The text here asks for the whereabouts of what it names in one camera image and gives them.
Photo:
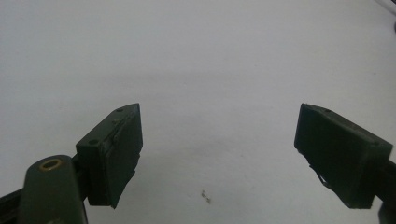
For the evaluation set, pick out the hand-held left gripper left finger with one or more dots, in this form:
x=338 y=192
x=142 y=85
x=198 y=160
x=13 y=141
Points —
x=115 y=155

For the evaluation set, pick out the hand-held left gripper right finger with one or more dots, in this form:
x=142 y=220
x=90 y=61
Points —
x=339 y=155

